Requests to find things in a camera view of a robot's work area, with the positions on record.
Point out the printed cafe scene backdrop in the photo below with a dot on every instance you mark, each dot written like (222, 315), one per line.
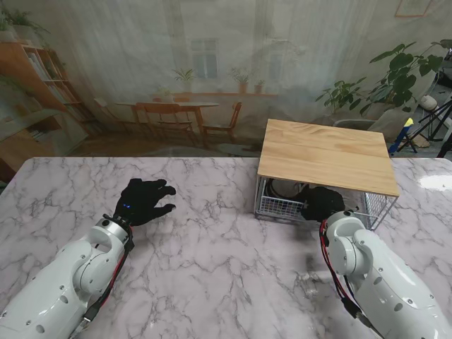
(141, 53)

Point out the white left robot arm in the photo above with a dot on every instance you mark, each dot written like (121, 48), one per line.
(60, 282)

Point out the black tripod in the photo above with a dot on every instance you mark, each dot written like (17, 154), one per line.
(438, 116)

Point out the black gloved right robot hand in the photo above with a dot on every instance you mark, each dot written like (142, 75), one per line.
(321, 205)

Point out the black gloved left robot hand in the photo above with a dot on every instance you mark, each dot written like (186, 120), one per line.
(141, 201)

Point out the small blue black stand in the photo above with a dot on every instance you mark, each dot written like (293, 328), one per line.
(406, 132)

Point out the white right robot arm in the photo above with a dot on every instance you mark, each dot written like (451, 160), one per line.
(381, 279)

